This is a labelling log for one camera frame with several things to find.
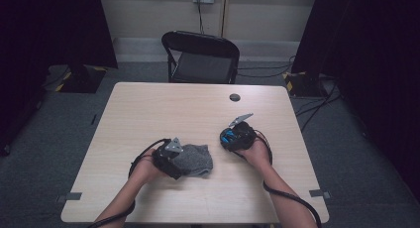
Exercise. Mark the black curtain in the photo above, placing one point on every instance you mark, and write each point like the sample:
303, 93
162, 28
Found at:
39, 39
373, 72

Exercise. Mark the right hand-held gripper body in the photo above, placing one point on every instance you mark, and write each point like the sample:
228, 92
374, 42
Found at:
246, 137

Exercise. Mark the person's left hand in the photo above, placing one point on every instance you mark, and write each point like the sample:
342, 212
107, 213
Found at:
145, 168

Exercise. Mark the grey knitted cloth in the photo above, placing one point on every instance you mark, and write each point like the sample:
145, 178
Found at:
194, 160

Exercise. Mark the small black floor tape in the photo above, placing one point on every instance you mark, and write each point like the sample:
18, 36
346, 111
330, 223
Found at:
94, 119

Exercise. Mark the black folding chair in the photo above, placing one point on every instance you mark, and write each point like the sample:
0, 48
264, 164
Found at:
201, 67

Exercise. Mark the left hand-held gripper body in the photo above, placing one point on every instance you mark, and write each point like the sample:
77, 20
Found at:
161, 155

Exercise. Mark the black stand base yellow stripes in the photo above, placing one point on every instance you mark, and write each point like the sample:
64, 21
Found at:
302, 86
82, 81

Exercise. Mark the grey tape piece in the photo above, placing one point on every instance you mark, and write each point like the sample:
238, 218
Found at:
71, 196
318, 193

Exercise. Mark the person's right hand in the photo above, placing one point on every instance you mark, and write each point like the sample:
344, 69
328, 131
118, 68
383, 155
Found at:
259, 155

